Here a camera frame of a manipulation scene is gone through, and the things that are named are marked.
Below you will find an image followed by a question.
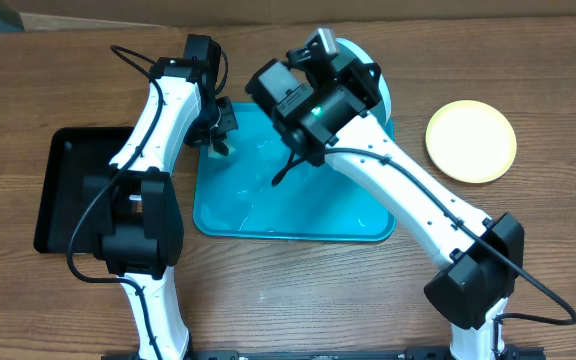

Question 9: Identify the light blue plate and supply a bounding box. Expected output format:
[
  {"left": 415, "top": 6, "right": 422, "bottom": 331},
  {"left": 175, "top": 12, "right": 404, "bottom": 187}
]
[{"left": 336, "top": 38, "right": 392, "bottom": 127}]

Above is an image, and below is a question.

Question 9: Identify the yellow-green plate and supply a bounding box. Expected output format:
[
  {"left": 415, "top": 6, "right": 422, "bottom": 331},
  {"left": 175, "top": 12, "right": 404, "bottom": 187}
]
[{"left": 425, "top": 100, "right": 517, "bottom": 184}]

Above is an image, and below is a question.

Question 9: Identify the green sponge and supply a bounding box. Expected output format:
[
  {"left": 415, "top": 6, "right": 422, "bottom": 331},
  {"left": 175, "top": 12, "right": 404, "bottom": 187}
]
[{"left": 209, "top": 141, "right": 230, "bottom": 158}]

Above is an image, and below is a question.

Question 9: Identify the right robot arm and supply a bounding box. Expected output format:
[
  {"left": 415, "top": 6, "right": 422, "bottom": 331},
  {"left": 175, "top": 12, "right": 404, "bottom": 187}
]
[{"left": 245, "top": 28, "right": 525, "bottom": 359}]

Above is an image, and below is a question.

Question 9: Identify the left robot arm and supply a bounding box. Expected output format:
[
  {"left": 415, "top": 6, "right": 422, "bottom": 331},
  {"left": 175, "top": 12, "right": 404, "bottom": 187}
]
[{"left": 66, "top": 34, "right": 238, "bottom": 359}]

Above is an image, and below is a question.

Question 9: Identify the teal plastic tray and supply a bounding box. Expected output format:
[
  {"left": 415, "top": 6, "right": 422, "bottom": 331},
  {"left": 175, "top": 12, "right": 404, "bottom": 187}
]
[{"left": 193, "top": 102, "right": 396, "bottom": 242}]

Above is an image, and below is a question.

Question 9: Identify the black rectangular bin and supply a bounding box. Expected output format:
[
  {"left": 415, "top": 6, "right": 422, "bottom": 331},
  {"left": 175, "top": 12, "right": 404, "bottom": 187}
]
[{"left": 34, "top": 127, "right": 133, "bottom": 254}]

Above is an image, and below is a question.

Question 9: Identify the cardboard strip at back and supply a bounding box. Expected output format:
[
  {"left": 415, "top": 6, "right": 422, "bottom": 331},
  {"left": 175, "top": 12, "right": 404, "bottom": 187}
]
[{"left": 6, "top": 0, "right": 576, "bottom": 26}]

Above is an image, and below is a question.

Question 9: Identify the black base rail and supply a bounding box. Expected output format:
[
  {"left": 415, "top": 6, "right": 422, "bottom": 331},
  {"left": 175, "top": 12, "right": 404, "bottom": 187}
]
[{"left": 101, "top": 345, "right": 547, "bottom": 360}]

